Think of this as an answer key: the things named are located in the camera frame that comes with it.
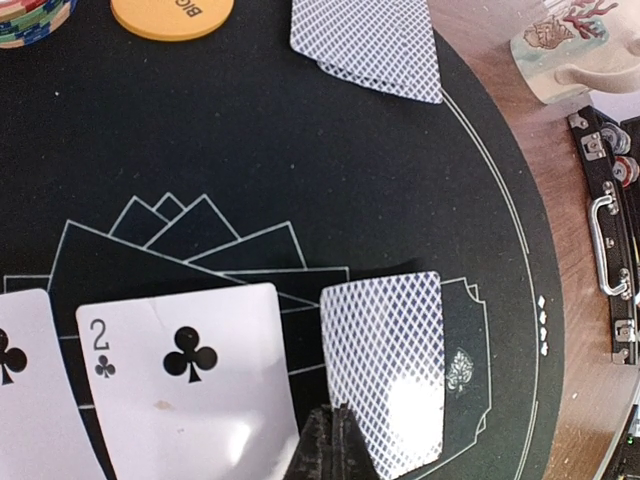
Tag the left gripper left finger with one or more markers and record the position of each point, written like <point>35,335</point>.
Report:
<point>312,458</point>

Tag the blue patterned playing card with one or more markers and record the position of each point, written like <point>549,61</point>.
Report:
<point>340,31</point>

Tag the face-up two of clubs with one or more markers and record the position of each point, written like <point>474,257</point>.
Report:
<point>193,385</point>

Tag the round black poker mat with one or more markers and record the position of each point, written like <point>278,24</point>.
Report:
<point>133,168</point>

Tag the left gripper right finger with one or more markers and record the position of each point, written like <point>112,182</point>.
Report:
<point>351,459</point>

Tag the black poker chip case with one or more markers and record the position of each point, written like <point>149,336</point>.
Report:
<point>610,223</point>

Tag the red poker chip stack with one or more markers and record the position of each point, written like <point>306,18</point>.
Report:
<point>26,22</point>

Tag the cream ceramic mug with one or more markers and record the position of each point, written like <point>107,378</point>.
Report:
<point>579,47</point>

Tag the orange big blind button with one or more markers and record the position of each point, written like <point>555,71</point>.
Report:
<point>171,20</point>

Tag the face-up three of clubs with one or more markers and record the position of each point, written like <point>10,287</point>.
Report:
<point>42,434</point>

